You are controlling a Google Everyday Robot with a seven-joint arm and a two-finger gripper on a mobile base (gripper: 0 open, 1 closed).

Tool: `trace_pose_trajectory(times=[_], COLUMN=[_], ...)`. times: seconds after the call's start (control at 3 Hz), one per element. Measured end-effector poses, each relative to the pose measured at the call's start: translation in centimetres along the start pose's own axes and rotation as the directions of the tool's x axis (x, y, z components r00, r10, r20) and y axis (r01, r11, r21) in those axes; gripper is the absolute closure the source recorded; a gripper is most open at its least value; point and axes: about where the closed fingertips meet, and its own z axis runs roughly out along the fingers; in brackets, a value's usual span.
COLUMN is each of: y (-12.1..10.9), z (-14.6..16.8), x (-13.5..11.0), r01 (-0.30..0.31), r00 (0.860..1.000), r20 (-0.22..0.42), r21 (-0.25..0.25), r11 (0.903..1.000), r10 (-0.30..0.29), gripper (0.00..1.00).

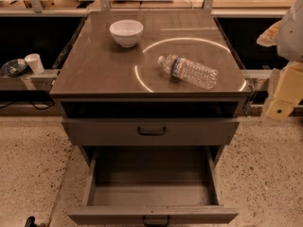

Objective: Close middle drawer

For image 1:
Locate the black object at floor edge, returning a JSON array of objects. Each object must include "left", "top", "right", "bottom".
[{"left": 25, "top": 217, "right": 46, "bottom": 227}]

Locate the black floor cable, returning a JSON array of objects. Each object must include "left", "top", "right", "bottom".
[{"left": 0, "top": 99, "right": 56, "bottom": 111}]

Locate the grey drawer cabinet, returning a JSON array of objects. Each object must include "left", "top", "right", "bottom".
[{"left": 50, "top": 9, "right": 252, "bottom": 160}]

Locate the clear plastic water bottle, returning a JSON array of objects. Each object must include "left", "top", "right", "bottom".
[{"left": 157, "top": 55, "right": 219, "bottom": 90}]

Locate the white ceramic bowl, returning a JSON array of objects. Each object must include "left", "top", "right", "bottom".
[{"left": 110, "top": 20, "right": 144, "bottom": 48}]

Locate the drawer with black handle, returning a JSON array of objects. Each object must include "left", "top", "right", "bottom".
[
  {"left": 62, "top": 118, "right": 239, "bottom": 147},
  {"left": 68, "top": 147, "right": 238, "bottom": 227}
]

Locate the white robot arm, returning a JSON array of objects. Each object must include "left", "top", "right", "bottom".
[{"left": 257, "top": 0, "right": 303, "bottom": 121}]

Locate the white paper cup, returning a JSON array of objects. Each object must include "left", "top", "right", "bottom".
[{"left": 25, "top": 53, "right": 45, "bottom": 74}]

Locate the dark round dish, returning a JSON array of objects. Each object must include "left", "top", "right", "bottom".
[{"left": 1, "top": 59, "right": 27, "bottom": 78}]

